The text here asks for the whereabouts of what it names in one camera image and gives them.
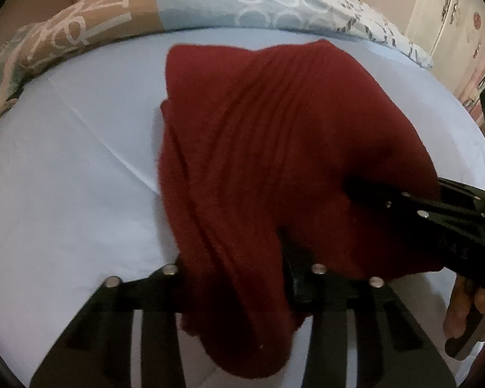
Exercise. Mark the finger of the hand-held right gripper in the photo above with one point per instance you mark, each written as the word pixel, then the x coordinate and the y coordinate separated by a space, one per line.
pixel 464 190
pixel 396 203

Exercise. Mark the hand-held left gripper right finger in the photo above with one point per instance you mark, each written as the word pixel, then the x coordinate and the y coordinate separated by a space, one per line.
pixel 303 291

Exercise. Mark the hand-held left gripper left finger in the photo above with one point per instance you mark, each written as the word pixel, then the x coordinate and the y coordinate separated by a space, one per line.
pixel 161 287

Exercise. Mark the dark red knit sweater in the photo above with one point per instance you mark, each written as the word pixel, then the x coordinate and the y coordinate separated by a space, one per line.
pixel 266 149

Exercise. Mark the person's right hand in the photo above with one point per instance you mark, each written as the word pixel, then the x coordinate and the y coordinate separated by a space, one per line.
pixel 464 311

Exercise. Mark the white wardrobe with red stickers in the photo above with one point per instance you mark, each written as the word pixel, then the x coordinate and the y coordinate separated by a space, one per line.
pixel 452 20

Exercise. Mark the patterned blue and tan pillow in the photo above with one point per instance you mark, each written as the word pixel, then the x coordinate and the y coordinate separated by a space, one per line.
pixel 186 4

